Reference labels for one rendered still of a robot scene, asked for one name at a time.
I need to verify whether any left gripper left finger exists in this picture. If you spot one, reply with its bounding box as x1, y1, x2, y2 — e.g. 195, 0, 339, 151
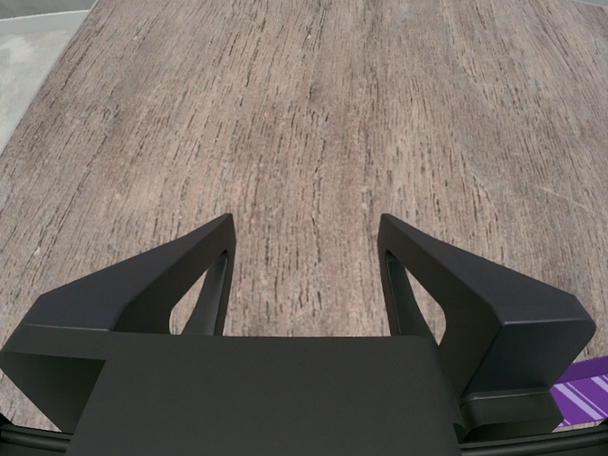
18, 213, 236, 336

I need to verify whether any purple striped necktie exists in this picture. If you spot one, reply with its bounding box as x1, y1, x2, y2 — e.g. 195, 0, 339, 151
550, 356, 608, 428

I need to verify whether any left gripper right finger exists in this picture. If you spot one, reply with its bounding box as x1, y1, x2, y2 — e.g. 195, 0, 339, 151
377, 213, 596, 405

